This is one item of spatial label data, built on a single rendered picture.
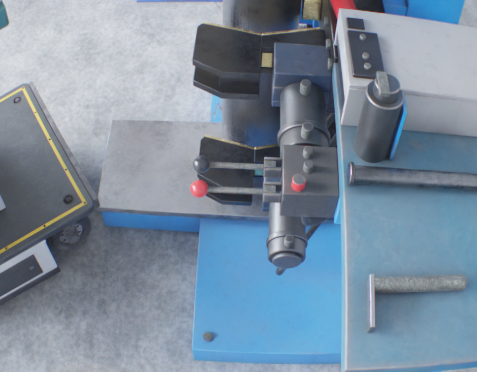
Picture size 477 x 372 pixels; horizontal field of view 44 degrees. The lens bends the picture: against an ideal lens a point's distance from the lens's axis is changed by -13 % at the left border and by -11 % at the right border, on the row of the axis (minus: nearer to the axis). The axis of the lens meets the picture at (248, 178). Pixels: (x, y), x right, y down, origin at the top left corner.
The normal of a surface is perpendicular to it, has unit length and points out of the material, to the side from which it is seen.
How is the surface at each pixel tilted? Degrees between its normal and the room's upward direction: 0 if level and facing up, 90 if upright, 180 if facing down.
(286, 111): 49
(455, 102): 90
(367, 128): 90
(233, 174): 0
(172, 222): 90
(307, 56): 0
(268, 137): 90
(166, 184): 0
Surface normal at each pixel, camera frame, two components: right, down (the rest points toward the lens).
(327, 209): -0.04, 0.83
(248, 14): -0.39, 0.76
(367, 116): -0.77, 0.51
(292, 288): 0.03, -0.56
